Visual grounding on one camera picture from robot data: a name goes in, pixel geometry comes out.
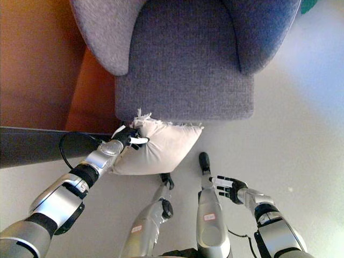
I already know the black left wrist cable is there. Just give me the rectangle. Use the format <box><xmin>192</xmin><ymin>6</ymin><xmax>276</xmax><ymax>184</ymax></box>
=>
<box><xmin>59</xmin><ymin>131</ymin><xmax>112</xmax><ymax>170</ymax></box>

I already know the green leafy potted plant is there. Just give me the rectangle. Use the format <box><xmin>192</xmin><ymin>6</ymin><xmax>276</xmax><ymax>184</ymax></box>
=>
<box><xmin>300</xmin><ymin>0</ymin><xmax>316</xmax><ymax>15</ymax></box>

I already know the white fringed pillow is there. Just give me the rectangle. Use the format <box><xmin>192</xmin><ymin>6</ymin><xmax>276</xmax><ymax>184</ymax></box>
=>
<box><xmin>110</xmin><ymin>108</ymin><xmax>204</xmax><ymax>176</ymax></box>

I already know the silver robot leg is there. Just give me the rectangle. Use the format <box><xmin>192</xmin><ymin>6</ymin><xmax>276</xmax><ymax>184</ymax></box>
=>
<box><xmin>117</xmin><ymin>173</ymin><xmax>175</xmax><ymax>258</ymax></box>
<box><xmin>195</xmin><ymin>152</ymin><xmax>233</xmax><ymax>258</ymax></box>

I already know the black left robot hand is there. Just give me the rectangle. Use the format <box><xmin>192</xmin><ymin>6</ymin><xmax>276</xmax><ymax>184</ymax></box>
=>
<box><xmin>110</xmin><ymin>125</ymin><xmax>149</xmax><ymax>151</ymax></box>

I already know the dark grey curved panel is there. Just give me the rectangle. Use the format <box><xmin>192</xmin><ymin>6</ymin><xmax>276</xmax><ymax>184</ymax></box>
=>
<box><xmin>0</xmin><ymin>126</ymin><xmax>117</xmax><ymax>169</ymax></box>

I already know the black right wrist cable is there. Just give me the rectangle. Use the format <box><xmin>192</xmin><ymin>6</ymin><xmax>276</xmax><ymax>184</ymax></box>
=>
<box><xmin>227</xmin><ymin>228</ymin><xmax>259</xmax><ymax>255</ymax></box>

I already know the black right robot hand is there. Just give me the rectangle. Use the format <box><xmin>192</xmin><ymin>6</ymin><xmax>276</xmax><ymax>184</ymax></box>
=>
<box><xmin>208</xmin><ymin>175</ymin><xmax>249</xmax><ymax>205</ymax></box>

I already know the silver right robot leg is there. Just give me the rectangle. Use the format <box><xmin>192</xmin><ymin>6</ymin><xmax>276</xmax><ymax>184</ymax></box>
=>
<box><xmin>195</xmin><ymin>152</ymin><xmax>233</xmax><ymax>258</ymax></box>

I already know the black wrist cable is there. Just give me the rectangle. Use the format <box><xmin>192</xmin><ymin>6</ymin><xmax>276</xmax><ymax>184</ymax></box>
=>
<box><xmin>59</xmin><ymin>131</ymin><xmax>112</xmax><ymax>170</ymax></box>
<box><xmin>227</xmin><ymin>228</ymin><xmax>259</xmax><ymax>255</ymax></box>

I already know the silver left robot leg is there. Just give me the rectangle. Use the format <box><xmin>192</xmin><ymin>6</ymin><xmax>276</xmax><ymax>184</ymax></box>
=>
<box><xmin>117</xmin><ymin>173</ymin><xmax>175</xmax><ymax>258</ymax></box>

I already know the grey fabric tub armchair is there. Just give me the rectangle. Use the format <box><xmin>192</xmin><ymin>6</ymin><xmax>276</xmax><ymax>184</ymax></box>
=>
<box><xmin>68</xmin><ymin>0</ymin><xmax>303</xmax><ymax>127</ymax></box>

